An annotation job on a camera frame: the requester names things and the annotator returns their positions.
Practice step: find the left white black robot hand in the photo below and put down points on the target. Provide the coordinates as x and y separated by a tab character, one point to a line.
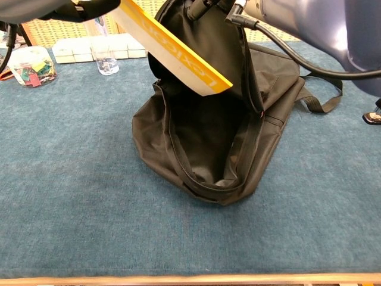
95	9

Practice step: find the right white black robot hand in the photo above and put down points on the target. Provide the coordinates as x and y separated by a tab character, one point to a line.
205	4

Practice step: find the yellow white booklet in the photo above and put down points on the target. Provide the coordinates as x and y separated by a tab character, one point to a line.
178	53

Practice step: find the black fabric backpack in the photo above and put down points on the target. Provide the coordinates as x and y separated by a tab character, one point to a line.
208	137

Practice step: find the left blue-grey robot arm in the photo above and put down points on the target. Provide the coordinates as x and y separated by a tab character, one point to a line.
26	9

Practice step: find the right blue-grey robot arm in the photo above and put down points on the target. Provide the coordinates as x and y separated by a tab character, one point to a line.
327	21

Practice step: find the white green box pack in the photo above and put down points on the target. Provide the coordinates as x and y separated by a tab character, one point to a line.
74	50

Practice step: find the clear plastic water bottle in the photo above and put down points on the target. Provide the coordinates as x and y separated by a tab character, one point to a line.
104	59

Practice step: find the black tripod stand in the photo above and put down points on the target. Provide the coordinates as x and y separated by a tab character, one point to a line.
25	35

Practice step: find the clear jar of coloured clips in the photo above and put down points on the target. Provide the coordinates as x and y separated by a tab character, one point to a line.
32	68

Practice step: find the grey striped work glove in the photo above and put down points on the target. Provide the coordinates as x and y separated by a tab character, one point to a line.
4	76

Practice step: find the blue table cloth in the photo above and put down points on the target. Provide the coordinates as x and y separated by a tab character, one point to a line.
89	208

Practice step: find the black stapler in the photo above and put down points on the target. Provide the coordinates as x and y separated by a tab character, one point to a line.
372	116

